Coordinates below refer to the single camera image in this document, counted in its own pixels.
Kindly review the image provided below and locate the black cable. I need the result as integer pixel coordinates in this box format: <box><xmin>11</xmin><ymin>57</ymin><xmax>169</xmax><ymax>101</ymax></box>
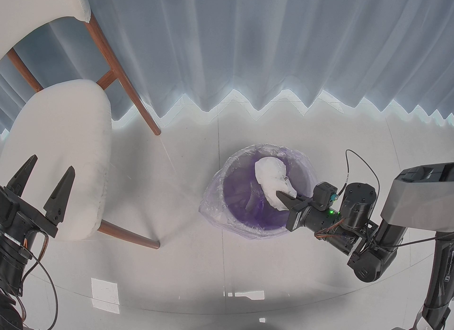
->
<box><xmin>345</xmin><ymin>149</ymin><xmax>379</xmax><ymax>198</ymax></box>
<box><xmin>19</xmin><ymin>247</ymin><xmax>59</xmax><ymax>330</ymax></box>

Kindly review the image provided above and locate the white cushioned wooden chair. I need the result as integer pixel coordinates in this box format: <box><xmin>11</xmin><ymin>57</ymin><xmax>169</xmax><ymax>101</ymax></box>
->
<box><xmin>0</xmin><ymin>0</ymin><xmax>162</xmax><ymax>251</ymax></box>

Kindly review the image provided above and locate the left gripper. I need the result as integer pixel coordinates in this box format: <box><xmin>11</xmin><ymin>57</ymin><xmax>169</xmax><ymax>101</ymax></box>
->
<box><xmin>0</xmin><ymin>155</ymin><xmax>76</xmax><ymax>262</ymax></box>

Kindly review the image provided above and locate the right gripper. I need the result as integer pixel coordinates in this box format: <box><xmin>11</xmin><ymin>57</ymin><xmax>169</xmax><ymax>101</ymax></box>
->
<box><xmin>276</xmin><ymin>190</ymin><xmax>344</xmax><ymax>233</ymax></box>

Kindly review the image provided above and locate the white curtain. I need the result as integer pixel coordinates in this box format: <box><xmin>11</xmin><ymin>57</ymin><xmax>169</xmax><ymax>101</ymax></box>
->
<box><xmin>0</xmin><ymin>0</ymin><xmax>454</xmax><ymax>134</ymax></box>

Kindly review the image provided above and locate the purple plastic bag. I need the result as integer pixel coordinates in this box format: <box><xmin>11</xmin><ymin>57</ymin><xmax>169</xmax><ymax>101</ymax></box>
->
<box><xmin>199</xmin><ymin>142</ymin><xmax>319</xmax><ymax>241</ymax></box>

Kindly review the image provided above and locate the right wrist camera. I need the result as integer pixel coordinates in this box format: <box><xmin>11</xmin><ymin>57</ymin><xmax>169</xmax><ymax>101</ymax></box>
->
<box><xmin>312</xmin><ymin>181</ymin><xmax>338</xmax><ymax>211</ymax></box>

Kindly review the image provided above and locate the white trash bin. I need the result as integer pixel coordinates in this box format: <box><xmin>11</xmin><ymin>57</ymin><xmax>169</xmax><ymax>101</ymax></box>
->
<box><xmin>221</xmin><ymin>146</ymin><xmax>317</xmax><ymax>239</ymax></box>

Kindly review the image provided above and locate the white paper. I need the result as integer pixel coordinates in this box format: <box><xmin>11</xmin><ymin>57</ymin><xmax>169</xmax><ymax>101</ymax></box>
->
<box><xmin>254</xmin><ymin>156</ymin><xmax>299</xmax><ymax>213</ymax></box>

